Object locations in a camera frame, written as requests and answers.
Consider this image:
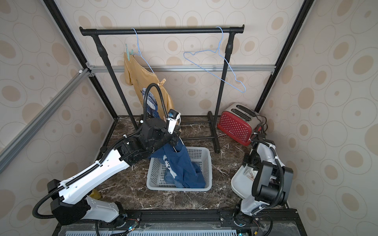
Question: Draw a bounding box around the red polka dot toaster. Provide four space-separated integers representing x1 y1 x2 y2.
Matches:
217 103 263 146

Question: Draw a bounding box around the white plastic bin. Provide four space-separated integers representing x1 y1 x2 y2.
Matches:
231 165 258 199

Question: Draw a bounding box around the yellow object on table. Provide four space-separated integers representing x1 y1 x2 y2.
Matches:
89 189 101 200

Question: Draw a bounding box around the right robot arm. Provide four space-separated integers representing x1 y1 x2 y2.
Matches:
231 139 294 226

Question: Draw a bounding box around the teal plastic clothespin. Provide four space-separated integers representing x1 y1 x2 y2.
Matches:
125 44 134 61

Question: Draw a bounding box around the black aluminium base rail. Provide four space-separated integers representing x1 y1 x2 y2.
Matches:
53 202 307 236

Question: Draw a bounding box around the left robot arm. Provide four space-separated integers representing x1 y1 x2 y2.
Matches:
49 118 180 225

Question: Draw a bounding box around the yellow plastic clothespin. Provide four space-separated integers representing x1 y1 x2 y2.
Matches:
158 79 166 87

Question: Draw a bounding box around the pale blue wire hanger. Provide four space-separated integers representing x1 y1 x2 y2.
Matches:
132 28 155 74

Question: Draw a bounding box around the light blue plastic hanger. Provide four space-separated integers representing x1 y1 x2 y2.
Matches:
183 26 247 94

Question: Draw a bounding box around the mustard yellow t-shirt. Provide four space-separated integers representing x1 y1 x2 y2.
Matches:
124 53 175 120

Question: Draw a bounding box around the black clothes rack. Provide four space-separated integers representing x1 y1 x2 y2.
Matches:
79 25 245 154

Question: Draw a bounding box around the navy blue t-shirt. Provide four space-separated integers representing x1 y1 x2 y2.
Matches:
151 141 206 188

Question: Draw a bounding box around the white plastic basket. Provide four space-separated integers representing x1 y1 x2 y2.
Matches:
147 145 212 192

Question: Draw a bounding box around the black toaster power cable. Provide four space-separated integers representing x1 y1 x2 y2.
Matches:
250 113 269 139

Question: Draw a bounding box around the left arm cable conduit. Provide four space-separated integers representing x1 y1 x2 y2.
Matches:
31 83 169 219

